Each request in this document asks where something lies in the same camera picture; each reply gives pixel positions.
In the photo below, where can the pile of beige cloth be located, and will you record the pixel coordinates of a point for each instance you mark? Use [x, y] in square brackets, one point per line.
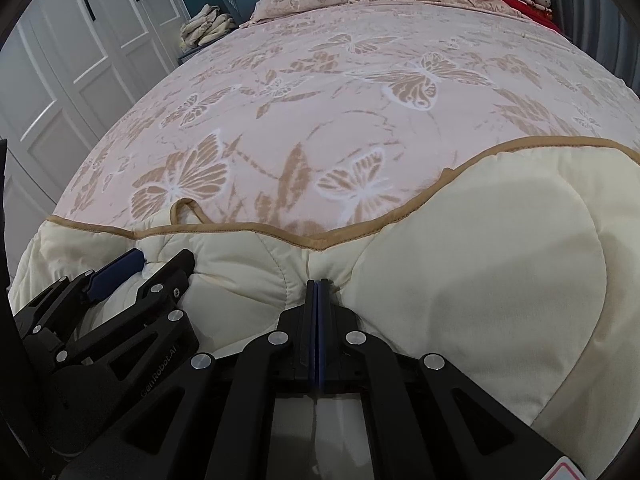
[207, 25]

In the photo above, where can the grey nightstand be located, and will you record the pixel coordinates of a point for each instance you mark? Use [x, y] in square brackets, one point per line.
[192, 54]

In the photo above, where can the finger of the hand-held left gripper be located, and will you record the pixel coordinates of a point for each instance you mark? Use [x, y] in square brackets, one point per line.
[167, 290]
[116, 266]

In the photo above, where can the cream quilted jacket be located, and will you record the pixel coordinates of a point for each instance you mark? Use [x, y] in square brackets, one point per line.
[450, 285]

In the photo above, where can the white wardrobe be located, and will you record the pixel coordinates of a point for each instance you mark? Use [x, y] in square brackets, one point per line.
[60, 85]

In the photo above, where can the grey curtain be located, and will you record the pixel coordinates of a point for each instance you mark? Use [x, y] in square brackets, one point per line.
[595, 5]

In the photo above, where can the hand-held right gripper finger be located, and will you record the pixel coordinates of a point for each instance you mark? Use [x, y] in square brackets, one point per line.
[322, 320]
[312, 320]

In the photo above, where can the pink butterfly bedspread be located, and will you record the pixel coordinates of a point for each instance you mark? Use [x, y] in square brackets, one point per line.
[350, 110]

